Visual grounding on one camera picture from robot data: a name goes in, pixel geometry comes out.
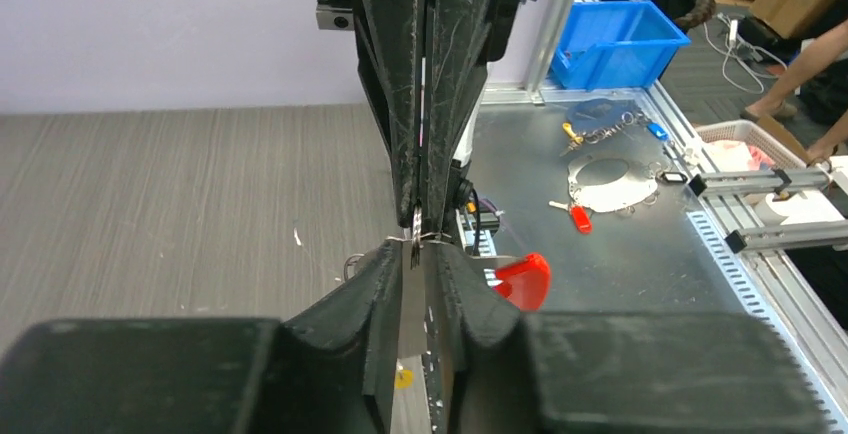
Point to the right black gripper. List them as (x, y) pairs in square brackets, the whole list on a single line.
[(458, 39)]

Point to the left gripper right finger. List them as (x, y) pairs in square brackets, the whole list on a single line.
[(509, 371)]

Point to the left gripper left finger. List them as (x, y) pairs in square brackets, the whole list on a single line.
[(329, 369)]

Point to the red handled metal keyring holder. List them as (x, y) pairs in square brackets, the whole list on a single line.
[(446, 272)]

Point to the yellow tagged key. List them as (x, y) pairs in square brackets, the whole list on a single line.
[(404, 378)]

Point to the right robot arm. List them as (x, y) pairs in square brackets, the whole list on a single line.
[(460, 189)]

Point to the grey metal keyring holder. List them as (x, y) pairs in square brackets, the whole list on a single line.
[(635, 185)]

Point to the red tagged key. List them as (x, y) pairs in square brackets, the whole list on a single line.
[(578, 214)]

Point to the blue plastic bin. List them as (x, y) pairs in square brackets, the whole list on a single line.
[(615, 44)]

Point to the yellow key on holder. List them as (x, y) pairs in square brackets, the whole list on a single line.
[(576, 140)]

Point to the black tagged key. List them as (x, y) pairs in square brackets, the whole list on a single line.
[(672, 177)]

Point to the blue tag on holder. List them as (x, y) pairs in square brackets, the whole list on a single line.
[(658, 132)]

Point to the white basket at edge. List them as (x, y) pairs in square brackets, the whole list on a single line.
[(741, 145)]

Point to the person's bare leg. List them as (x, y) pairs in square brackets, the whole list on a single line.
[(815, 58)]

